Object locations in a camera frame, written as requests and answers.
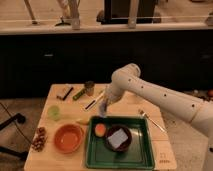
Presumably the grey-blue towel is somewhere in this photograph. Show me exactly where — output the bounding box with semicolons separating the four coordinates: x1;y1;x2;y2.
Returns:
99;101;107;118

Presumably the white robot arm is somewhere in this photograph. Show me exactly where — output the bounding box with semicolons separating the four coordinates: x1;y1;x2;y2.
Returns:
103;63;213;171

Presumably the dark brown bowl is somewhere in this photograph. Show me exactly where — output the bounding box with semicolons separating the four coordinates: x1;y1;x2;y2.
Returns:
105;125;132;152

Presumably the red-orange bowl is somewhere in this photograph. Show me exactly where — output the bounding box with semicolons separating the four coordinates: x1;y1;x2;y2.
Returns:
53;124;84;154

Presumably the metal can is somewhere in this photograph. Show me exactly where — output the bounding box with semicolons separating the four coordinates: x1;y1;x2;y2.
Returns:
84;81;95;96

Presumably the white-headed dish brush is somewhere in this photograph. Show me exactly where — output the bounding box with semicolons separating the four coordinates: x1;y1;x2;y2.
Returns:
84;90;105;111

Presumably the yellow banana piece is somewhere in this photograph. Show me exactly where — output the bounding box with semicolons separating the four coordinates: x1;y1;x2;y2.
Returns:
76;118;89;125

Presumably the silver fork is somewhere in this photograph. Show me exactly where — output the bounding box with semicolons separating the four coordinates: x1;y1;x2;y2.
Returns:
138;109;166;132

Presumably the orange round fruit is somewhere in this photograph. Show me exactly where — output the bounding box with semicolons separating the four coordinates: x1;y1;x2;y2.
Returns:
95;123;106;137

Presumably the blue sponge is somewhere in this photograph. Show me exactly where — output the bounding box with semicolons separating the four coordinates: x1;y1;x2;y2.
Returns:
107;129;128;149

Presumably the wooden table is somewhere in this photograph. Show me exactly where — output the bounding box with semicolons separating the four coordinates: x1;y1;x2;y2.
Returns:
24;84;177;171

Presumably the green plastic tray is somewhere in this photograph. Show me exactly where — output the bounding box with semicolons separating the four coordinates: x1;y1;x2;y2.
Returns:
85;117;155;171

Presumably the brown grape bunch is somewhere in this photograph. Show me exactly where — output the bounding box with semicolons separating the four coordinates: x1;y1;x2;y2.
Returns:
32;127;46;152

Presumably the black chair base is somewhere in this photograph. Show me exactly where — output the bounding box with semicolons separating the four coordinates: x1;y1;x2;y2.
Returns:
0;113;28;161

